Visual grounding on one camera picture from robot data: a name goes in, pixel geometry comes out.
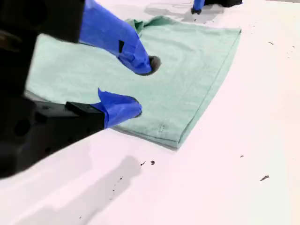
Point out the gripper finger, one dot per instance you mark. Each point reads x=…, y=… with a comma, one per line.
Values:
x=201, y=3
x=119, y=110
x=112, y=35
x=195, y=5

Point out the pale green T-shirt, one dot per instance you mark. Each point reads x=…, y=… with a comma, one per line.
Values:
x=187, y=82

